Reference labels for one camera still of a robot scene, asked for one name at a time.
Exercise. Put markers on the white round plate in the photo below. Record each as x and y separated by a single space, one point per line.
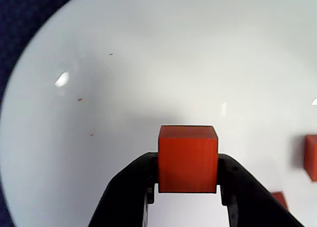
123 63

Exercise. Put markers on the red cube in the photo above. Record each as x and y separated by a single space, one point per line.
281 199
311 157
188 160

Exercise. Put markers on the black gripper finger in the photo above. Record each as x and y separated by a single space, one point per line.
252 202
123 199

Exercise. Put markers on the blue woven tablecloth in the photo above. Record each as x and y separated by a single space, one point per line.
15 14

